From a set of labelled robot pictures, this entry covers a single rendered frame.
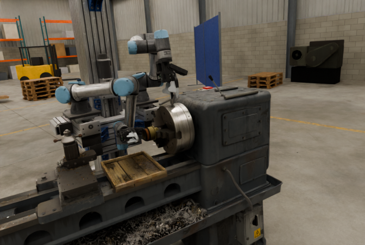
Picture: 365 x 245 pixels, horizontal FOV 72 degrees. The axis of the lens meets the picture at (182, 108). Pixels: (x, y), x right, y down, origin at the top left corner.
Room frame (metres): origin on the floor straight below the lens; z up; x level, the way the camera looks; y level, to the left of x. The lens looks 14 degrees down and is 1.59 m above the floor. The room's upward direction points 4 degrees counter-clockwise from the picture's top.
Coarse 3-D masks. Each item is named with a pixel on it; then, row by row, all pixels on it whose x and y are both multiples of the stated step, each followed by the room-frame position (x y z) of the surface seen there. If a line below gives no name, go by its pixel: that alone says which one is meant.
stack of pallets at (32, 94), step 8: (24, 80) 9.40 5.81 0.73; (32, 80) 9.21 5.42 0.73; (40, 80) 9.64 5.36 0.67; (48, 80) 10.21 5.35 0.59; (56, 80) 9.88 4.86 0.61; (24, 88) 9.44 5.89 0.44; (32, 88) 8.98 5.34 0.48; (40, 88) 9.23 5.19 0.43; (48, 88) 9.48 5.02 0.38; (56, 88) 10.01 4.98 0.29; (24, 96) 9.37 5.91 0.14; (32, 96) 9.24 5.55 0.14; (40, 96) 9.17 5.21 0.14; (48, 96) 9.42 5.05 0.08
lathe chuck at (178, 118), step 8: (168, 104) 1.55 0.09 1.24; (176, 104) 1.54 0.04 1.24; (168, 112) 1.45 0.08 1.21; (176, 112) 1.45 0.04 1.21; (168, 120) 1.46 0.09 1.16; (176, 120) 1.41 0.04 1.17; (184, 120) 1.43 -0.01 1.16; (160, 128) 1.58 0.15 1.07; (168, 128) 1.47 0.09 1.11; (176, 128) 1.39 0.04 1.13; (184, 128) 1.41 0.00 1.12; (184, 136) 1.40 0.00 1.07; (168, 144) 1.48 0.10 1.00; (176, 144) 1.39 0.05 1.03; (184, 144) 1.42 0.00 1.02; (168, 152) 1.49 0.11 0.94; (176, 152) 1.44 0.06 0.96
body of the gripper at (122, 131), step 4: (120, 128) 1.54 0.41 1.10; (124, 128) 1.55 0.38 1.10; (128, 128) 1.50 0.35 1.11; (120, 132) 1.47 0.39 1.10; (124, 132) 1.44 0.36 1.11; (128, 132) 1.46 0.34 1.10; (120, 136) 1.48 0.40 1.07; (124, 136) 1.44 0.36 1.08; (120, 140) 1.48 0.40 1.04; (124, 140) 1.44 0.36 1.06
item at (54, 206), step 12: (48, 180) 1.28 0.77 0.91; (60, 192) 1.11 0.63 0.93; (96, 192) 1.09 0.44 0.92; (48, 204) 1.05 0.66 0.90; (60, 204) 1.05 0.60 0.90; (72, 204) 1.03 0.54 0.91; (84, 204) 1.05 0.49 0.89; (96, 204) 1.07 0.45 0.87; (48, 216) 0.98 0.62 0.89; (60, 216) 1.00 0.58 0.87
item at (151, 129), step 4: (148, 128) 1.45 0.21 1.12; (152, 128) 1.45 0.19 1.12; (156, 128) 1.47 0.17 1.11; (144, 132) 1.43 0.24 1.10; (148, 132) 1.43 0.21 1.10; (152, 132) 1.43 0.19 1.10; (144, 136) 1.47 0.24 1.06; (148, 136) 1.42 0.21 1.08; (152, 136) 1.43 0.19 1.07; (144, 140) 1.44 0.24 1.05
